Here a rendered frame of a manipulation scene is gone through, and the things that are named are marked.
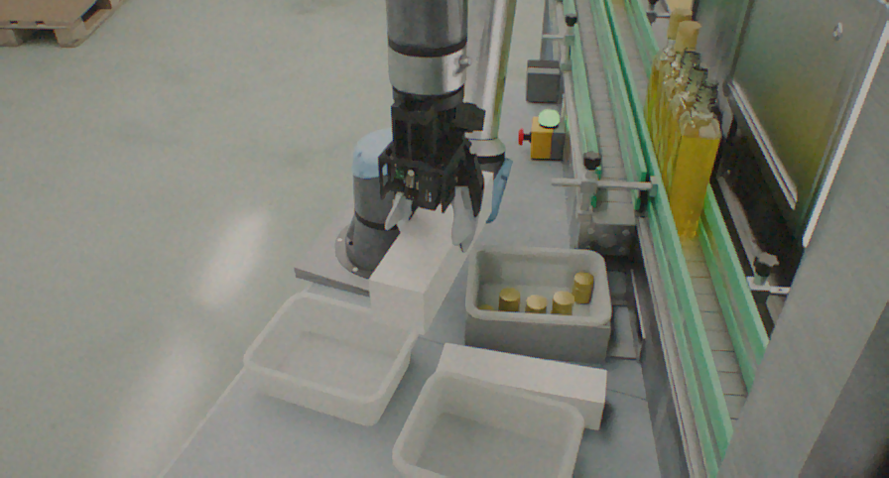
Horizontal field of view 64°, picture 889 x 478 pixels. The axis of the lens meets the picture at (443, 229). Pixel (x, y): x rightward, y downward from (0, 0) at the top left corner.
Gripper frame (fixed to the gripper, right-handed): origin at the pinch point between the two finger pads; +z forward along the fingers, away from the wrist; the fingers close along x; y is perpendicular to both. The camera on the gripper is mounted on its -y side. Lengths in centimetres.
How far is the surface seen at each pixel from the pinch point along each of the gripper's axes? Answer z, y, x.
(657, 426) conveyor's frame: 30.9, -6.9, 29.7
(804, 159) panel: 2, -36, 41
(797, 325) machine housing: -38, 47, 28
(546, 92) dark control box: 31, -101, -9
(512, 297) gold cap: 27.9, -22.1, 4.4
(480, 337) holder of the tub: 30.2, -13.9, 1.8
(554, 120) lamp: 25, -76, -2
